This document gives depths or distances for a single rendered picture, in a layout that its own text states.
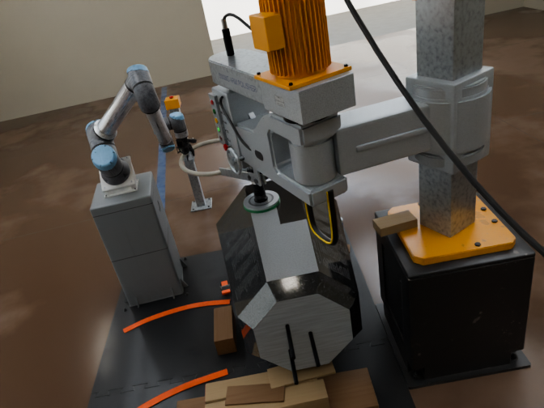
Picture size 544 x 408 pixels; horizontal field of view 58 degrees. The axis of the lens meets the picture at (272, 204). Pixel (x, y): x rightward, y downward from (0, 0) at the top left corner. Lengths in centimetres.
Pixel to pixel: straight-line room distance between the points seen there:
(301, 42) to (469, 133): 83
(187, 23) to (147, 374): 689
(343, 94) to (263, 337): 118
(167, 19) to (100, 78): 157
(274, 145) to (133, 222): 144
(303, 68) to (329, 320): 116
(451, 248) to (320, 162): 80
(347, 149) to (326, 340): 94
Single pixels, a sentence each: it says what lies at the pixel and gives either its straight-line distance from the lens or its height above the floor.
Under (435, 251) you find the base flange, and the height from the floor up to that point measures 78.
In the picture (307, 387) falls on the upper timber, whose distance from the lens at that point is 263.
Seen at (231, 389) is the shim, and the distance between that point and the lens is 269.
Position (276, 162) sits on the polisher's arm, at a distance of 225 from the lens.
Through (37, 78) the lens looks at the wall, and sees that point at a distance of 956.
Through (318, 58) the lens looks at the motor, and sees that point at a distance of 188.
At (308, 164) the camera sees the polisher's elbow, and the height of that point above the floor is 135.
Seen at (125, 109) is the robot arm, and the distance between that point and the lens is 303.
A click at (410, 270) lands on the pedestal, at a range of 238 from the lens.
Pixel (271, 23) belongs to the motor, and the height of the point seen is 194.
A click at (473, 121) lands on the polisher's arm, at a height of 139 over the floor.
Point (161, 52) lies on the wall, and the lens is 917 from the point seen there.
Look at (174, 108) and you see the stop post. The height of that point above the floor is 101.
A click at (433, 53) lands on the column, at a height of 166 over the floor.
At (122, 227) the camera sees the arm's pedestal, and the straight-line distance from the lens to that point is 339.
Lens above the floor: 224
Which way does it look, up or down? 30 degrees down
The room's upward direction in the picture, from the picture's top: 11 degrees counter-clockwise
